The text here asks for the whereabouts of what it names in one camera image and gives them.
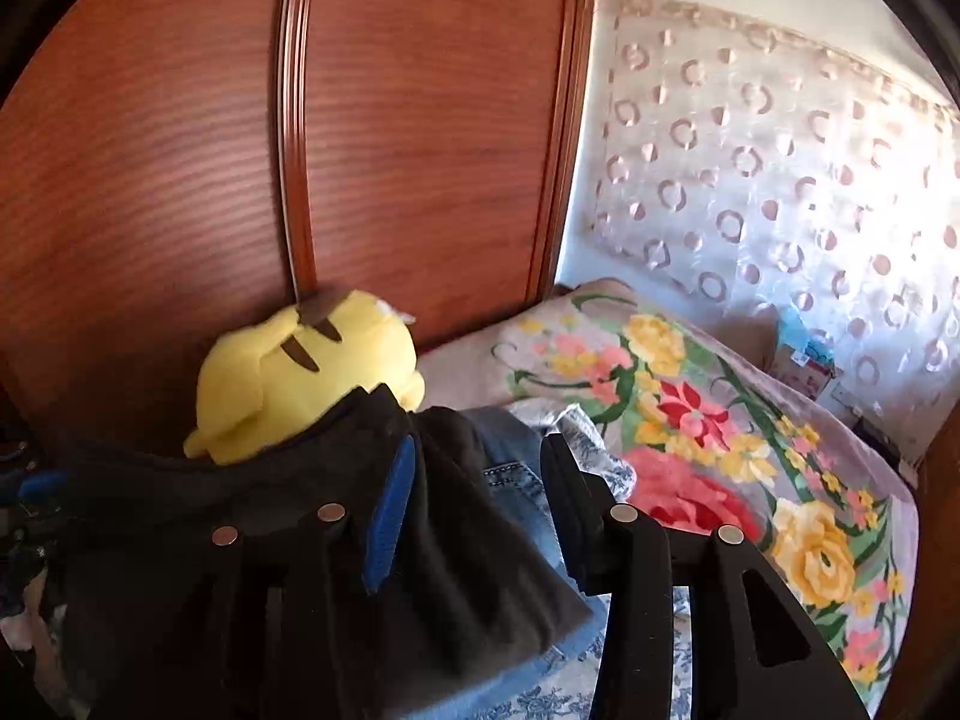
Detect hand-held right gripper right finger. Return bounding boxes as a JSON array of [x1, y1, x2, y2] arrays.
[[540, 431, 871, 720]]

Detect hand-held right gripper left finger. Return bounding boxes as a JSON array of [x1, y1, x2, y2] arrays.
[[97, 431, 419, 720]]

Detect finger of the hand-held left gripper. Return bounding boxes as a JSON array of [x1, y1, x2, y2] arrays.
[[0, 465, 72, 511]]

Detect black pants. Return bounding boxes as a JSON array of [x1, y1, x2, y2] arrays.
[[45, 382, 597, 706]]

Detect blue jeans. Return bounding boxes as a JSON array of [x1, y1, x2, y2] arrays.
[[405, 405, 610, 720]]

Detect colourful floral blanket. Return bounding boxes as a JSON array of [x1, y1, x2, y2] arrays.
[[416, 277, 920, 717]]

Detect yellow plush toy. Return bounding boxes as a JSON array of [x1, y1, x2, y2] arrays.
[[184, 289, 426, 466]]

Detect blue floral bed sheet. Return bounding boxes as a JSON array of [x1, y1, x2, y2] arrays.
[[480, 399, 695, 720]]

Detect blue patterned package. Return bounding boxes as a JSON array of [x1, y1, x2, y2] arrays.
[[771, 306, 838, 400]]

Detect wooden wardrobe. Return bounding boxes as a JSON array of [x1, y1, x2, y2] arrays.
[[0, 0, 597, 458]]

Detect sheer circle-patterned curtain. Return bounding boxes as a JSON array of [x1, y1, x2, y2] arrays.
[[589, 0, 960, 466]]

